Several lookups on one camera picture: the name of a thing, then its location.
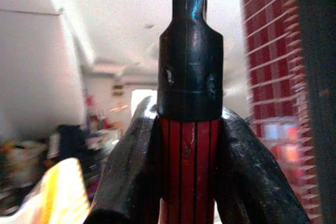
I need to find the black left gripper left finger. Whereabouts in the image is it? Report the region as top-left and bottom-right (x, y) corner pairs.
(84, 95), (161, 224)

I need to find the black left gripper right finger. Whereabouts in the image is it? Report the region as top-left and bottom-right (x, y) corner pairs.
(214, 108), (310, 224)

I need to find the red and black broom handle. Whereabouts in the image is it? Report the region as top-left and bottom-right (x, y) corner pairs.
(156, 0), (224, 224)

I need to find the yellow and white bag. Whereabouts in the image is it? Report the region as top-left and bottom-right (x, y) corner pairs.
(0, 157), (91, 224)

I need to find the red window blind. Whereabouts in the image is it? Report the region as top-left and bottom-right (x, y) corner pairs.
(239, 0), (322, 224)

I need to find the dark window frame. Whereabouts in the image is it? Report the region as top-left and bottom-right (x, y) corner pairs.
(296, 0), (336, 224)

